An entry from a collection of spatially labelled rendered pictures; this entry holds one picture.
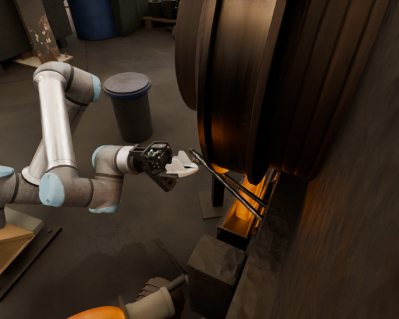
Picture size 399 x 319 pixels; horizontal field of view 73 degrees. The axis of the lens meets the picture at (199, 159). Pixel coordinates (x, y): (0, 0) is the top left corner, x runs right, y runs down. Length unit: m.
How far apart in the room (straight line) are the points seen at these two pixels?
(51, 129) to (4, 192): 0.60
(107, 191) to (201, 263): 0.46
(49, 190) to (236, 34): 0.67
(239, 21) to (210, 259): 0.41
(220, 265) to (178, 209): 1.09
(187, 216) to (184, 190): 0.20
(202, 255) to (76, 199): 0.45
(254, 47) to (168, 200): 1.43
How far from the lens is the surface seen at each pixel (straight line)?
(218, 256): 0.55
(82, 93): 1.28
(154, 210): 1.62
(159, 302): 0.63
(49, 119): 1.02
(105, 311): 0.57
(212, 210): 1.59
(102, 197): 0.89
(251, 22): 0.29
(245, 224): 0.76
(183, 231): 1.52
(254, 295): 0.45
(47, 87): 1.14
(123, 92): 1.84
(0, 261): 1.51
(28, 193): 1.54
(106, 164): 0.90
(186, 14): 0.41
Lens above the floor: 1.28
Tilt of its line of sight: 43 degrees down
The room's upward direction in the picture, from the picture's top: straight up
